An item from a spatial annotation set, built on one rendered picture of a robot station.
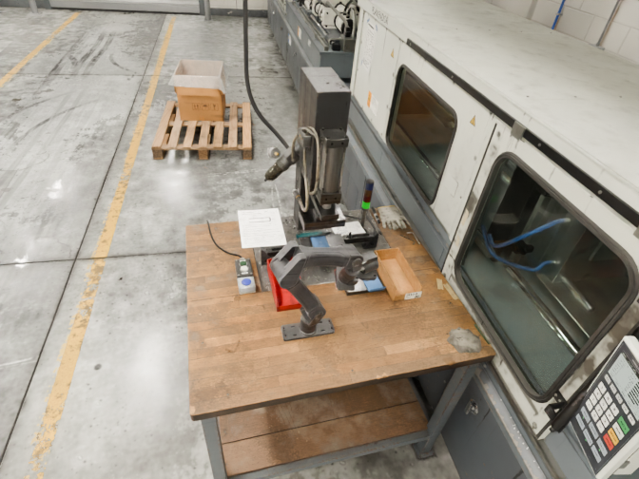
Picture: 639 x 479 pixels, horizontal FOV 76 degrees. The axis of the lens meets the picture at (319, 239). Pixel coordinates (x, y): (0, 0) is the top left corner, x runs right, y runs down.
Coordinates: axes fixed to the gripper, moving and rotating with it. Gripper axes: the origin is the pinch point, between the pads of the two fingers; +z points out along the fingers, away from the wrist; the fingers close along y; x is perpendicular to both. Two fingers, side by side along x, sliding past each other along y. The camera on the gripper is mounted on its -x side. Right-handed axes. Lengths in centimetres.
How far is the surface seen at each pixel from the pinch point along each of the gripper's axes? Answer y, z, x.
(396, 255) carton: 17.3, 17.1, -32.5
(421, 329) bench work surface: -19.3, 0.3, -31.5
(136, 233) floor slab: 90, 172, 121
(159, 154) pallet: 198, 226, 121
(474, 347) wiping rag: -28, -7, -48
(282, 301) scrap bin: -4.6, 10.7, 21.9
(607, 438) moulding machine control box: -55, -56, -50
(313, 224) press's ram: 25.3, 0.7, 9.1
